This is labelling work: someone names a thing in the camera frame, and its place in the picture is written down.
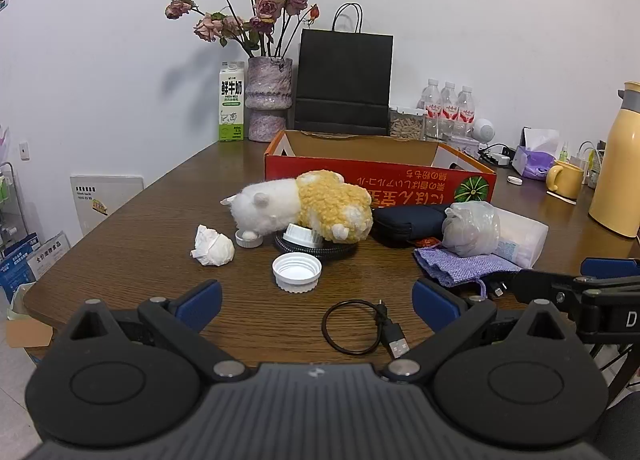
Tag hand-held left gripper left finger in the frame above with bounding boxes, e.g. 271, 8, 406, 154
67, 280, 252, 384

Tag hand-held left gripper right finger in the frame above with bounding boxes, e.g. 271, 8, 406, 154
384, 278, 572, 384

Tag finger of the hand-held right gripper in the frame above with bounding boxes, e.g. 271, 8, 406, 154
509, 268, 584, 309
575, 257, 640, 291

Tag purple knit cloth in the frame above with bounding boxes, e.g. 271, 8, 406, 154
413, 246, 523, 287

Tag white tissue pack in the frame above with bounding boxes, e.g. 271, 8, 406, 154
492, 207, 550, 269

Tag thin black usb cable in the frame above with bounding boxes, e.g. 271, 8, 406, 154
321, 299, 412, 360

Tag white tissue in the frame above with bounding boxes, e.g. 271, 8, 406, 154
190, 224, 236, 267

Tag wadded clear plastic bag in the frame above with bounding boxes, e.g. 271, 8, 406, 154
441, 201, 501, 257

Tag smooth white jar lid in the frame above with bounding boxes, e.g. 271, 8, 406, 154
271, 253, 323, 293

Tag grey braided cable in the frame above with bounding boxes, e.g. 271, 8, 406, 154
272, 232, 360, 261

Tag ribbed white jar lid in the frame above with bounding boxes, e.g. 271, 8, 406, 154
282, 223, 325, 255

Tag red cardboard box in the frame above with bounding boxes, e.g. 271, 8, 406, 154
264, 129, 497, 204

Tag white yellow plush hamster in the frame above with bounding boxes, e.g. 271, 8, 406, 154
220, 170, 374, 244

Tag brown wooden desk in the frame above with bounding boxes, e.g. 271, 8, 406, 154
22, 139, 640, 460

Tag yellow thermos jug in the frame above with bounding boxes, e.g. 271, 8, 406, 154
588, 82, 640, 239

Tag navy zip pouch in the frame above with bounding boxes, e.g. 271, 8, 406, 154
372, 205, 451, 249

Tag yellow mug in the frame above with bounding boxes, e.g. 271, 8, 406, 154
545, 161, 585, 201

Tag purple tissue box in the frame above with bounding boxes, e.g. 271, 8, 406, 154
511, 127, 563, 181

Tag pale lavender tin box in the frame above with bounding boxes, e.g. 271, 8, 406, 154
450, 136, 481, 155

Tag white round device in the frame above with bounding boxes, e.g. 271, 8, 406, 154
472, 118, 496, 143

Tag blue brochures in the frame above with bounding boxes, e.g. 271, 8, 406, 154
0, 230, 71, 305

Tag cardboard box on floor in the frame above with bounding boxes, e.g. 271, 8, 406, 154
6, 282, 53, 366

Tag clear seed container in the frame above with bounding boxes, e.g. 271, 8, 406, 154
389, 106, 427, 141

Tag green white milk carton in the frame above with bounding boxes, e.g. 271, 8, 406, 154
218, 61, 246, 143

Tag purple marbled vase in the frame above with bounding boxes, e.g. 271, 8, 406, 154
244, 56, 293, 143

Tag black paper bag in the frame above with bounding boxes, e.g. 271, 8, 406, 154
293, 3, 394, 137

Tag white charger with cables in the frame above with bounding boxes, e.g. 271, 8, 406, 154
477, 144, 516, 168

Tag white wall panel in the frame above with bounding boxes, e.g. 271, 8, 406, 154
70, 175, 145, 247

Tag wire brochure rack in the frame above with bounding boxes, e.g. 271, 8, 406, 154
0, 125, 31, 261

